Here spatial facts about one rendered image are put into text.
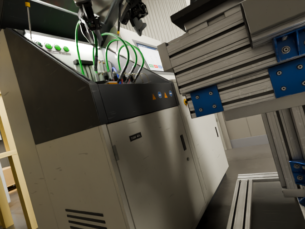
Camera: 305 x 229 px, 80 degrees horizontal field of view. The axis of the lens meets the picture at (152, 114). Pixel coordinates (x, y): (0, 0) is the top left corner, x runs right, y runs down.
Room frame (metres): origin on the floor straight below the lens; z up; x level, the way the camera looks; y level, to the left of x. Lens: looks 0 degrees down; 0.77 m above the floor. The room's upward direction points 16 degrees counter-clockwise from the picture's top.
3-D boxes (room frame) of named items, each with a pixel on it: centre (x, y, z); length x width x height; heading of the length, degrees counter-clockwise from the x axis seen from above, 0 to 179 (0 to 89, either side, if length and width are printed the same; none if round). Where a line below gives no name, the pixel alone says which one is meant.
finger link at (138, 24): (0.97, -0.06, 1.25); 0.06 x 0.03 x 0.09; 55
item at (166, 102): (0.99, 0.02, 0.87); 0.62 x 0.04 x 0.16; 145
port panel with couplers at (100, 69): (1.47, 0.29, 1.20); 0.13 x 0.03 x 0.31; 145
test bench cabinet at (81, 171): (1.14, 0.24, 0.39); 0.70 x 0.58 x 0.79; 145
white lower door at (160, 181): (0.98, 0.00, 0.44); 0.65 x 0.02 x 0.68; 145
